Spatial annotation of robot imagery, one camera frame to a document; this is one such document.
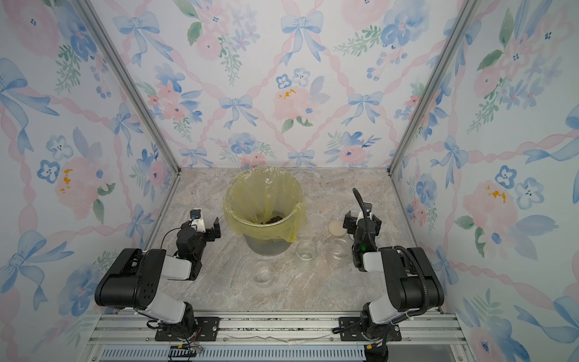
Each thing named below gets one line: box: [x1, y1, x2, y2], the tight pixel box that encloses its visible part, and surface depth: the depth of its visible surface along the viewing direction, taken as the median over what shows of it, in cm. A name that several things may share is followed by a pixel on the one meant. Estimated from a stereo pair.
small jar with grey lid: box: [253, 260, 276, 289], surface depth 87 cm
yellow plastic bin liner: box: [223, 167, 307, 243], surface depth 85 cm
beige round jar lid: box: [328, 219, 347, 237], surface depth 99 cm
